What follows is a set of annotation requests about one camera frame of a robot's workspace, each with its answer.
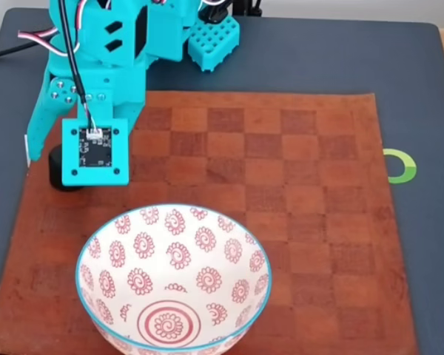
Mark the black cylinder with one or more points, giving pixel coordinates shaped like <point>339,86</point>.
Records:
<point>55,174</point>

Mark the white bowl with red flowers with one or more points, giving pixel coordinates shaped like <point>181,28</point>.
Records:
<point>170,273</point>

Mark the brown leather chessboard mat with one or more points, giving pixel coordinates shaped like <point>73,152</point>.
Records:
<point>299,222</point>

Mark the turquoise camera mount with board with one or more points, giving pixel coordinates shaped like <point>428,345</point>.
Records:
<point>70,170</point>

